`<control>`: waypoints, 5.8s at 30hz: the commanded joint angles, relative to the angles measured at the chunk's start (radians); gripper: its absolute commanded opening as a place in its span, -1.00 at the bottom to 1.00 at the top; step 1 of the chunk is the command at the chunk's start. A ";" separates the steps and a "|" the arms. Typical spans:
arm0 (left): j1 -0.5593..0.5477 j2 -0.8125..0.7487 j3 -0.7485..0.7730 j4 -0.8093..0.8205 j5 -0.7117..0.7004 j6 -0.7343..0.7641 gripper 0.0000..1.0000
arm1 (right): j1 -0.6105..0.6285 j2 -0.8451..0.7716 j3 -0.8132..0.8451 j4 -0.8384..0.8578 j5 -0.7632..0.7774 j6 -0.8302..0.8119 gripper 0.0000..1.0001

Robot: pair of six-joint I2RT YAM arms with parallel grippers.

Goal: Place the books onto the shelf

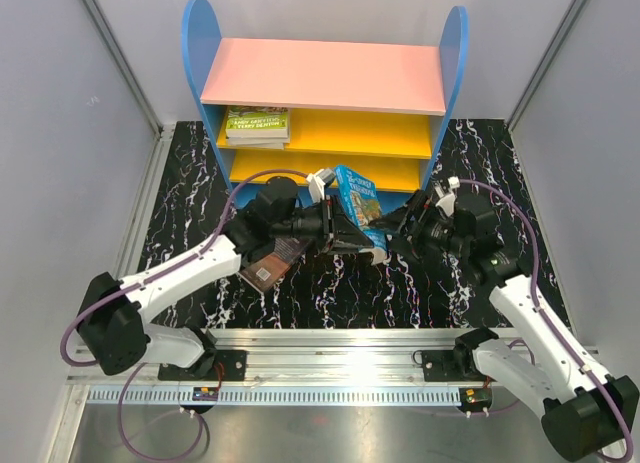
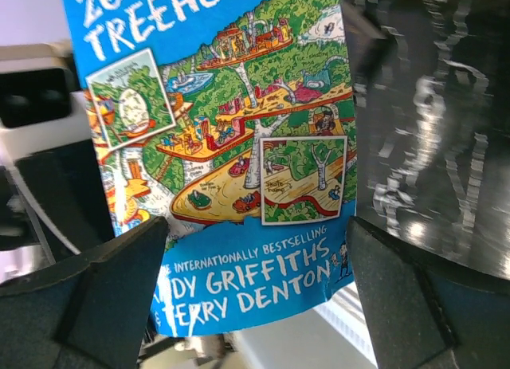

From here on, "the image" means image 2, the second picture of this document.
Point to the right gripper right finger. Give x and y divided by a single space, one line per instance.
424 311

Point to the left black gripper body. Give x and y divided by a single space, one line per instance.
54 199

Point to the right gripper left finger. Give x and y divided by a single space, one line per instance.
87 311

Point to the light blue treehouse book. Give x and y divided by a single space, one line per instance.
233 120

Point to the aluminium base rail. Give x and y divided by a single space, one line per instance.
344 313

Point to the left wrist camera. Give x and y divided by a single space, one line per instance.
42 106

